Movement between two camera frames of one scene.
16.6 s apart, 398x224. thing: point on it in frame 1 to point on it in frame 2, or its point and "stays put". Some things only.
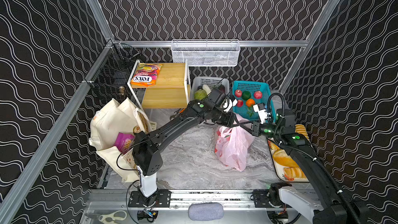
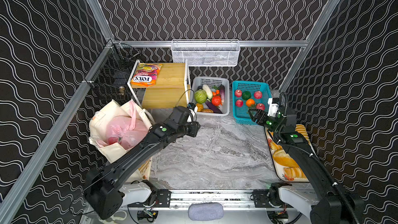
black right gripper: (255, 127) to (261, 116)
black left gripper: (229, 120) to (193, 127)
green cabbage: (200, 95) stays put
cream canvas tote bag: (113, 119) stays put
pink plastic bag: (232, 144) to (124, 129)
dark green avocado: (246, 95) stays put
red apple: (257, 95) stays put
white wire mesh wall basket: (206, 52) stays put
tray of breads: (285, 168) stays put
